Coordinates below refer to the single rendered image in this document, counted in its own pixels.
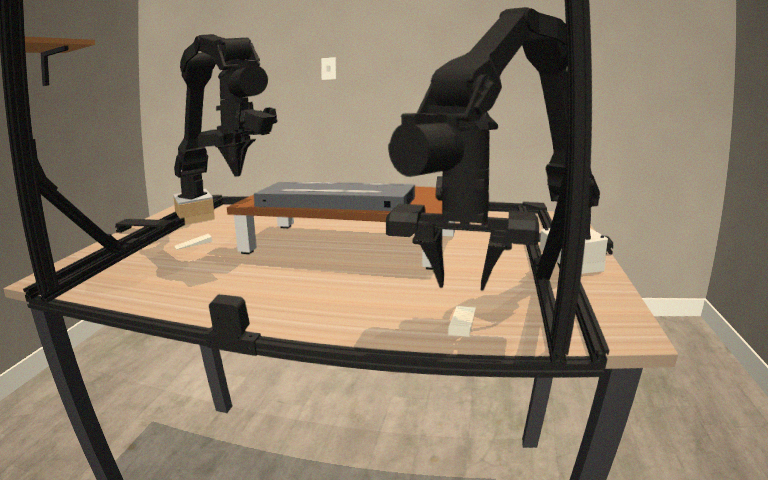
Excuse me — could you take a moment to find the brown wooden stand with white legs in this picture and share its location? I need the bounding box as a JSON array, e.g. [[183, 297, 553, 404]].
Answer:
[[227, 186, 442, 255]]

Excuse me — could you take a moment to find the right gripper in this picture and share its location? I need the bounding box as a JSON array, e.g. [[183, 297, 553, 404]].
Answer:
[[386, 168, 539, 291]]

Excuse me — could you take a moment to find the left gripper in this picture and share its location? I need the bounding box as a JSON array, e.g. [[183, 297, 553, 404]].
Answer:
[[197, 97, 259, 177]]

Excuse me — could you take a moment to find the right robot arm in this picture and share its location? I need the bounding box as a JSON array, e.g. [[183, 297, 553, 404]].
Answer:
[[388, 7, 568, 202]]

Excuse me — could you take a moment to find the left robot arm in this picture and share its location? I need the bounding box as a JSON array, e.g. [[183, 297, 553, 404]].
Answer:
[[174, 34, 278, 200]]

